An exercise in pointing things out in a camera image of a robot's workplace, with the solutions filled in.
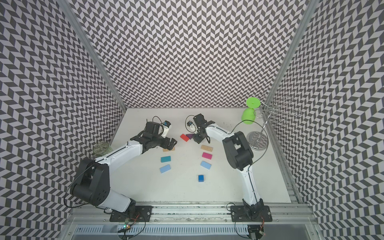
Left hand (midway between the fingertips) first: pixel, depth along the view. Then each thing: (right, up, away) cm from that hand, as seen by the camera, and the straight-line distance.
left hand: (169, 140), depth 90 cm
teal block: (-3, -12, +1) cm, 12 cm away
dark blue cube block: (+19, -21, -6) cm, 29 cm away
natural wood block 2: (+23, -6, +6) cm, 25 cm away
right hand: (+18, 0, +11) cm, 21 cm away
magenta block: (+23, -10, +4) cm, 26 cm away
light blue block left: (-2, -17, -2) cm, 17 cm away
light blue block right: (+21, -15, +2) cm, 26 cm away
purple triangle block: (+12, +2, +10) cm, 16 cm away
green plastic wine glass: (+46, +15, -8) cm, 49 cm away
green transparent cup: (-40, -5, -3) cm, 40 cm away
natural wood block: (0, -4, -9) cm, 10 cm away
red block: (+8, 0, +12) cm, 15 cm away
